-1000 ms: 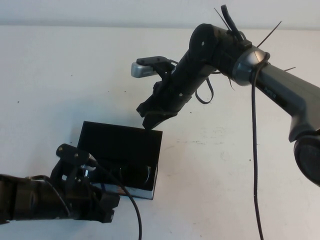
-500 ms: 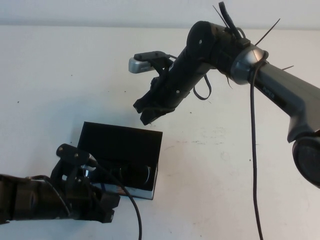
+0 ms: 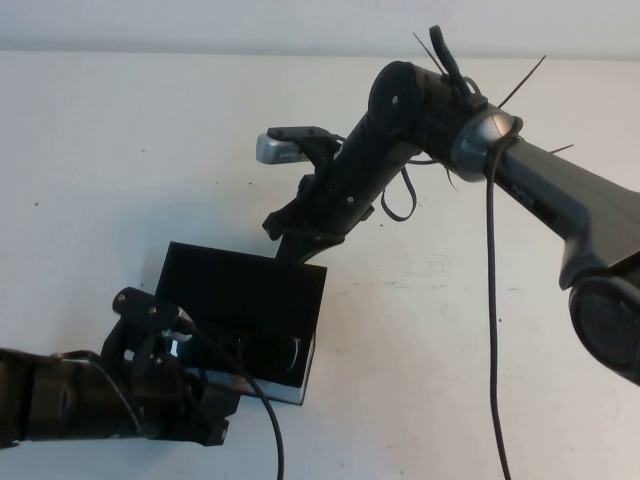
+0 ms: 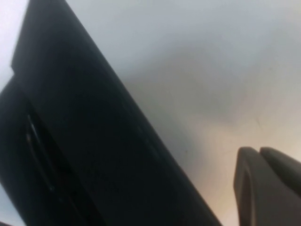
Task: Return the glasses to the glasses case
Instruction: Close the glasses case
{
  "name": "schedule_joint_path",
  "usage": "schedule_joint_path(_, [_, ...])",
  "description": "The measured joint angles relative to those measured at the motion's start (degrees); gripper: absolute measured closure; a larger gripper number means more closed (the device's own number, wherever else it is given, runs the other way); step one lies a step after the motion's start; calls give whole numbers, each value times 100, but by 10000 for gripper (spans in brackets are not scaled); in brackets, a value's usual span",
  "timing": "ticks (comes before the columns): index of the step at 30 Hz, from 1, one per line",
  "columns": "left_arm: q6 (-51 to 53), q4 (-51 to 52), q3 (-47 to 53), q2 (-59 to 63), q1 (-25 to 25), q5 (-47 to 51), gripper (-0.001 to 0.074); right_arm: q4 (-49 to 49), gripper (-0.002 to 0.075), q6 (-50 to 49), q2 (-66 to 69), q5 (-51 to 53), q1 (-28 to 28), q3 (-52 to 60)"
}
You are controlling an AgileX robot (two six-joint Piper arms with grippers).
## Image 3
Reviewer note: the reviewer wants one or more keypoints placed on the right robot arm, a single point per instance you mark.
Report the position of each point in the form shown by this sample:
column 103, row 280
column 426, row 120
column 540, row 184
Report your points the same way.
column 550, row 175

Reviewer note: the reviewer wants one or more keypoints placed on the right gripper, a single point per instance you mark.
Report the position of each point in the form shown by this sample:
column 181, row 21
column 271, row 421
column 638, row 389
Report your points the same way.
column 310, row 215

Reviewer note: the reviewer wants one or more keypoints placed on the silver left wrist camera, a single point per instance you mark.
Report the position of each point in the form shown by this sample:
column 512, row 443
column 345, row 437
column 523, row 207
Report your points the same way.
column 182, row 340

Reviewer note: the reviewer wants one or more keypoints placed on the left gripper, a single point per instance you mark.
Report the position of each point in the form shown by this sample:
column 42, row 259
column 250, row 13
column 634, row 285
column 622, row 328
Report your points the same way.
column 160, row 390

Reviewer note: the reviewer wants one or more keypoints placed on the black right camera mount bracket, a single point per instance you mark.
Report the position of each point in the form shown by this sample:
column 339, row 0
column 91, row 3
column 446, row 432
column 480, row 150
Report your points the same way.
column 300, row 132

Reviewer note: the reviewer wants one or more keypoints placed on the black case with blue-orange print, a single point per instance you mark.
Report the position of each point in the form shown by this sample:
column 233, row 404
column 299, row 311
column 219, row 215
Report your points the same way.
column 240, row 285

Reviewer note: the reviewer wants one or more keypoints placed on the black zip tie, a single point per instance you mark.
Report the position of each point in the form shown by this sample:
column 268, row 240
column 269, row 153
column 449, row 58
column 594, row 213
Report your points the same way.
column 525, row 80
column 562, row 148
column 430, row 54
column 450, row 177

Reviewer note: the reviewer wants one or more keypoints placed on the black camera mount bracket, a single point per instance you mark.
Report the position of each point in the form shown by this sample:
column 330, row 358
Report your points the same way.
column 300, row 132
column 145, row 307

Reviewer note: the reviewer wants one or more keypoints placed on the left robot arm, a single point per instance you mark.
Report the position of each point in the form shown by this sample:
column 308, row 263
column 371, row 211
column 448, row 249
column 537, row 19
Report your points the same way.
column 50, row 395

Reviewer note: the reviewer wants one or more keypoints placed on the black-framed glasses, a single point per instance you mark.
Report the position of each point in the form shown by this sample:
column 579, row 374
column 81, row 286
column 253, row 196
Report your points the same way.
column 295, row 350

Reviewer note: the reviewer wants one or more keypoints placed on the black left camera mount bracket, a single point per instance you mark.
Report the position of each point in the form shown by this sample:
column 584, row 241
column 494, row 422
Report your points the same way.
column 145, row 307

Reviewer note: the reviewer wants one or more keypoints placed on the black and silver right wrist camera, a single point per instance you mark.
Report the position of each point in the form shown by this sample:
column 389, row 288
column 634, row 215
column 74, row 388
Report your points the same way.
column 277, row 150

